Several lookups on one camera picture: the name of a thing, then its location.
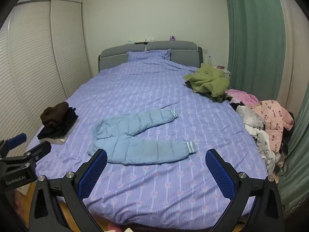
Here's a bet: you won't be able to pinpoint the brown folded garment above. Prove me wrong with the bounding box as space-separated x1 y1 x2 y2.
40 102 70 127

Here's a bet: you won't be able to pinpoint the dark folded clothes stack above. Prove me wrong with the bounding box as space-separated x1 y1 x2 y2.
37 107 79 141

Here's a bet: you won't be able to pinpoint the white printed garment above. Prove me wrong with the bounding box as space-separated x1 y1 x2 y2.
236 105 281 174

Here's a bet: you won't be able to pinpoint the white nightstand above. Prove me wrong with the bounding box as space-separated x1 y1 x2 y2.
216 68 232 81

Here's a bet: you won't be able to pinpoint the green fleece jacket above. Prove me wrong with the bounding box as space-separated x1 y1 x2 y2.
183 63 230 102

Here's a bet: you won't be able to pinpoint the pink fleece garment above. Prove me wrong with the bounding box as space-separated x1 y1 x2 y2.
226 89 260 106

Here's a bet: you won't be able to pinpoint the bed with purple cover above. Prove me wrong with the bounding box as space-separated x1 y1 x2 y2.
25 50 269 225

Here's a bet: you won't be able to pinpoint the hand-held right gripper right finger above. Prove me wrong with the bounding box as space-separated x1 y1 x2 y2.
205 149 285 232

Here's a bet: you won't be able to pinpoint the white louvered wardrobe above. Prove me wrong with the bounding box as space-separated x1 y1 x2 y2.
0 0 94 148

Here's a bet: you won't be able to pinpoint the pink printed padded jacket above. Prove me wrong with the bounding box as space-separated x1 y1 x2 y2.
250 100 294 153

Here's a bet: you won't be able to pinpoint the white folded garment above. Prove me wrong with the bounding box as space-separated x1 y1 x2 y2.
40 120 80 145

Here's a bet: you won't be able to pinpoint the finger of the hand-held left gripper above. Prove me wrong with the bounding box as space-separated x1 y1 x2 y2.
0 133 27 157
24 141 52 163

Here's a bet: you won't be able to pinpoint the light blue padded pants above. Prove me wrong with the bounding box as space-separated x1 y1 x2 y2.
86 109 197 166

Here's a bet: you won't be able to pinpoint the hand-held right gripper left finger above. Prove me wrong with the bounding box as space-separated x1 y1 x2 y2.
28 149 108 232

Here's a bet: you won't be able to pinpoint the grey upholstered headboard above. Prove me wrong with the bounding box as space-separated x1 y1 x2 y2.
98 41 204 73

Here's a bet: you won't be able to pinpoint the purple patterned pillow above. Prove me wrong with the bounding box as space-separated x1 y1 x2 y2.
127 49 171 62

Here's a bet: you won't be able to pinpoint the green curtain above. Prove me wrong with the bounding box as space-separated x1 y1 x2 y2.
222 0 309 208

